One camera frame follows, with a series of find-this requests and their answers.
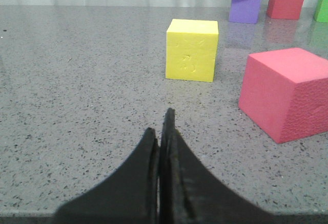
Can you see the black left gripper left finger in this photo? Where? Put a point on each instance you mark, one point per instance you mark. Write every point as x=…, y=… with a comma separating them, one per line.
x=129, y=195

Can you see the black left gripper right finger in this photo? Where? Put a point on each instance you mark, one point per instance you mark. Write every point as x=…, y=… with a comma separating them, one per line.
x=189, y=193

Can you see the large red foam cube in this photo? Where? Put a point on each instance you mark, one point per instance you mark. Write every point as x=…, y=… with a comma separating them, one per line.
x=285, y=93

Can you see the yellow foam cube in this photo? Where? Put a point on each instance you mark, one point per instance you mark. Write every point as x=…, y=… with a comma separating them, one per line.
x=191, y=49

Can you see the purple foam cube left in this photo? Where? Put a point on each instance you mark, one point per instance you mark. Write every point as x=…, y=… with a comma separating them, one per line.
x=244, y=11

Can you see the small red foam cube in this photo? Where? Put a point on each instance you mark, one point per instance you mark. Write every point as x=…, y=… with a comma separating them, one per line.
x=284, y=9

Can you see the green foam cube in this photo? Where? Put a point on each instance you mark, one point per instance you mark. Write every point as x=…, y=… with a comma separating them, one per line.
x=321, y=13

